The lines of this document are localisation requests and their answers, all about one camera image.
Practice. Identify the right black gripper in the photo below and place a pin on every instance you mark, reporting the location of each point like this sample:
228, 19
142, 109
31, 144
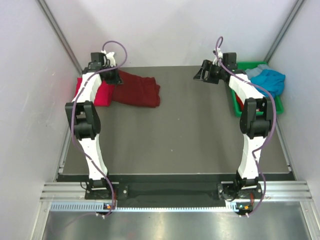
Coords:
206, 66

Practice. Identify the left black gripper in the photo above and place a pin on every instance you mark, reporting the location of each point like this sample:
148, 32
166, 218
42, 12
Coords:
116, 79

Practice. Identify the dark maroon t-shirt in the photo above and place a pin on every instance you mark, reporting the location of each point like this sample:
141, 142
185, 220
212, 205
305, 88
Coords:
137, 91

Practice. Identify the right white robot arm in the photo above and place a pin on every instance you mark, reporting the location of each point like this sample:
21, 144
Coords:
256, 120

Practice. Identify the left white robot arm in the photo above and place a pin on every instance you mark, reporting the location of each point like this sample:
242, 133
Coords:
85, 124

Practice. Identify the folded bright red t-shirt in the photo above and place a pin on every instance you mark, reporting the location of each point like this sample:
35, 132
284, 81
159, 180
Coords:
104, 95

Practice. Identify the green plastic bin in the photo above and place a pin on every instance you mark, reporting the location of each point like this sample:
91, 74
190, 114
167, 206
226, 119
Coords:
244, 65

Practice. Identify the grey t-shirt in bin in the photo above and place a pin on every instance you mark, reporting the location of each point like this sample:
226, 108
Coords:
253, 72

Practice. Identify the red t-shirt in bin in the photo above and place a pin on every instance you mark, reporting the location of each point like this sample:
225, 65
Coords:
239, 102

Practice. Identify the blue t-shirt in bin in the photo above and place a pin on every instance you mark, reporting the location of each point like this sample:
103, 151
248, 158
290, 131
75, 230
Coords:
270, 80

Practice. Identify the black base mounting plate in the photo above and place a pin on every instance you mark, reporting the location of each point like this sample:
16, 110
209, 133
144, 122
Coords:
212, 190

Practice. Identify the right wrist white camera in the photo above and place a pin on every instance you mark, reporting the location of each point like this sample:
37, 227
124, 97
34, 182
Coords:
218, 57

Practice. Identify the wrist white camera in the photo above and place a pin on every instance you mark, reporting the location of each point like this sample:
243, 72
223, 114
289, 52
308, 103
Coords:
218, 57
109, 59

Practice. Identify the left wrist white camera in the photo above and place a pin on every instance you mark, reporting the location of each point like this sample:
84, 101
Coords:
109, 59

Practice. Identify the left aluminium corner post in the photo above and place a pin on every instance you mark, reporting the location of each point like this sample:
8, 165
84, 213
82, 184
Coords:
59, 34

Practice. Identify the aluminium corner post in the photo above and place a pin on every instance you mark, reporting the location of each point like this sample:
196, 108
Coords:
59, 34
293, 13

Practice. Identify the right aluminium corner post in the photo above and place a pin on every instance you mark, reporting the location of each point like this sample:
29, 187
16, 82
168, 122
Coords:
293, 13

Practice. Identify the aluminium front rail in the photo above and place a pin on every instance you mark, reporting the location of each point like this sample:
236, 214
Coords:
275, 191

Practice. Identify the grey slotted cable duct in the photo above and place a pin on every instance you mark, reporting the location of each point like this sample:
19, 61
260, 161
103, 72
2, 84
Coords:
105, 207

